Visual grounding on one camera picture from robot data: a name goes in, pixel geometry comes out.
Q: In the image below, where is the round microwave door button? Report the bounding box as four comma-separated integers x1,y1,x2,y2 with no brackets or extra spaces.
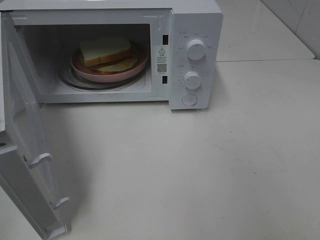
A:
181,94,198,107

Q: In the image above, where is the sandwich with cheese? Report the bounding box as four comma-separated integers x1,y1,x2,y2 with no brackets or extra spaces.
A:
79,36,138,75

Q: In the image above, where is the pink plate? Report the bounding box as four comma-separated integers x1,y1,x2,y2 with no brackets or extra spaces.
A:
70,43,149,83

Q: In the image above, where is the white microwave door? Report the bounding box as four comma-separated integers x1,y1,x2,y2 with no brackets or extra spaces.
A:
0,11,69,240

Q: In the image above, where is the white warning label sticker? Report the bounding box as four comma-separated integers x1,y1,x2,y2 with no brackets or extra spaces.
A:
155,45,170,74

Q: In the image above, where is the white upper microwave knob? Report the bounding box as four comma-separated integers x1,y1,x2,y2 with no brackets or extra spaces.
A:
185,37,207,61

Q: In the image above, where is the white microwave oven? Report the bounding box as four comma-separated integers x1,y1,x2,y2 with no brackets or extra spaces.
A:
0,0,223,110

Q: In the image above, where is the glass microwave turntable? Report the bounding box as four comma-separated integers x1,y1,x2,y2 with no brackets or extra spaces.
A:
57,67,149,91

